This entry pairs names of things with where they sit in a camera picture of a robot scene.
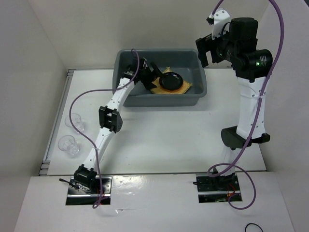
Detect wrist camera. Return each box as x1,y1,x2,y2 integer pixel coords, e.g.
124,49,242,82
208,8,231,40
140,58,148,70

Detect orange plate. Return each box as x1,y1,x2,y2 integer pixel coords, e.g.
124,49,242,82
159,88,183,94

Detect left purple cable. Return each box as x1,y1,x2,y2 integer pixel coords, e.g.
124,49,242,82
69,49,140,209

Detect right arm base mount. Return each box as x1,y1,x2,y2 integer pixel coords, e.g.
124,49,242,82
193,174,242,203

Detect clear plastic cup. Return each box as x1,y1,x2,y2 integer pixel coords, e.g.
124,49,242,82
57,135,80,157
65,113,85,134

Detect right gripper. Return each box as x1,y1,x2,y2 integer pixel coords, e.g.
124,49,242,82
195,22,238,67

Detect woven bamboo mat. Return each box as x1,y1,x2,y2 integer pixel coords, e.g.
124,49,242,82
150,66,192,94

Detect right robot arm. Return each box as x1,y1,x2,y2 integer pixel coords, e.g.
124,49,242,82
196,16,273,190

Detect grey plastic bin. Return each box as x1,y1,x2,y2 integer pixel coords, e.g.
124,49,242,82
124,48,207,107

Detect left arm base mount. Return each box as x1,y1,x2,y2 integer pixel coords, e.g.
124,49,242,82
59,177,112,205

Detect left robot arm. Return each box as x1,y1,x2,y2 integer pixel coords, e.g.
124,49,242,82
73,58,162,193

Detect black cable loop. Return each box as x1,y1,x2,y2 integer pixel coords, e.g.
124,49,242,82
245,222,265,232

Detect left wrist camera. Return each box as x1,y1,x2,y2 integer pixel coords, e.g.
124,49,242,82
140,58,148,70

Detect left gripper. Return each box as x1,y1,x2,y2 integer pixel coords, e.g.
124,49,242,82
138,61,165,89

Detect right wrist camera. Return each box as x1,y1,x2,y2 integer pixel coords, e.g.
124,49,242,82
208,8,231,40

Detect black plate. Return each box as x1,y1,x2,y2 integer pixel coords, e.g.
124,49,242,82
159,72,183,91

